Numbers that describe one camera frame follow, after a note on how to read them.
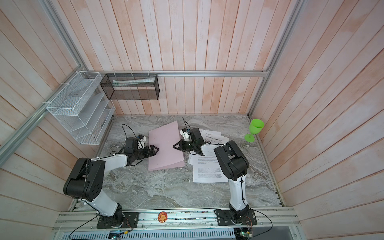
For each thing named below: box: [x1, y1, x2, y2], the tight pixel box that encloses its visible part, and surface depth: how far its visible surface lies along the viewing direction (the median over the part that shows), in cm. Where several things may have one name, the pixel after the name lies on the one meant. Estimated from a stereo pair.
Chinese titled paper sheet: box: [199, 129, 230, 144], surface depth 109 cm
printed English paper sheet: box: [188, 144, 229, 183], surface depth 92 cm
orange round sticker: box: [157, 211, 168, 223], surface depth 76 cm
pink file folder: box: [148, 120, 185, 171], surface depth 95 cm
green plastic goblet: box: [244, 118, 265, 143], surface depth 97 cm
